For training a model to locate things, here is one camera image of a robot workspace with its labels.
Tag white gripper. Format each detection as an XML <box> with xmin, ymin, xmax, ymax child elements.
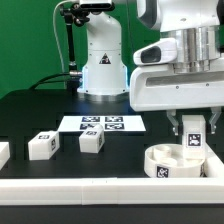
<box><xmin>130</xmin><ymin>64</ymin><xmax>224</xmax><ymax>135</ymax></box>

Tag white round stool seat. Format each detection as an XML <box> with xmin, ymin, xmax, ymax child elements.
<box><xmin>144</xmin><ymin>144</ymin><xmax>204</xmax><ymax>178</ymax></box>

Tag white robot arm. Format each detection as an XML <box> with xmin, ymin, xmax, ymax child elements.
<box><xmin>80</xmin><ymin>0</ymin><xmax>224</xmax><ymax>130</ymax></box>

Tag white marker sheet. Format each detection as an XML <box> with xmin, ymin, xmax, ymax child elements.
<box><xmin>58</xmin><ymin>115</ymin><xmax>145</xmax><ymax>132</ymax></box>

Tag white right fence wall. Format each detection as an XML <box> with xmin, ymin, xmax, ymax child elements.
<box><xmin>204</xmin><ymin>145</ymin><xmax>224</xmax><ymax>178</ymax></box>

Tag white fence wall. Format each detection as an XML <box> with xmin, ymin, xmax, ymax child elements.
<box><xmin>0</xmin><ymin>178</ymin><xmax>224</xmax><ymax>205</ymax></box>
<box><xmin>0</xmin><ymin>142</ymin><xmax>10</xmax><ymax>170</ymax></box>
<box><xmin>204</xmin><ymin>145</ymin><xmax>224</xmax><ymax>178</ymax></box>

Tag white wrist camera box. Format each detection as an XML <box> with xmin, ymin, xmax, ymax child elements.
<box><xmin>133</xmin><ymin>38</ymin><xmax>177</xmax><ymax>66</ymax></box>

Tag white front fence wall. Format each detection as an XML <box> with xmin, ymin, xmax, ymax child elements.
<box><xmin>0</xmin><ymin>178</ymin><xmax>224</xmax><ymax>205</ymax></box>

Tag black cables on table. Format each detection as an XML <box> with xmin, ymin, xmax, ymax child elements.
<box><xmin>29</xmin><ymin>71</ymin><xmax>83</xmax><ymax>90</ymax></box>

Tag black camera stand pole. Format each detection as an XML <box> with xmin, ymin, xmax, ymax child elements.
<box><xmin>59</xmin><ymin>2</ymin><xmax>91</xmax><ymax>72</ymax></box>

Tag grey cable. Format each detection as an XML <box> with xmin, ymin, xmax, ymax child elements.
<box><xmin>52</xmin><ymin>0</ymin><xmax>76</xmax><ymax>74</ymax></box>

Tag white left fence wall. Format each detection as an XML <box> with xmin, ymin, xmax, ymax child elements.
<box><xmin>0</xmin><ymin>142</ymin><xmax>10</xmax><ymax>170</ymax></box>

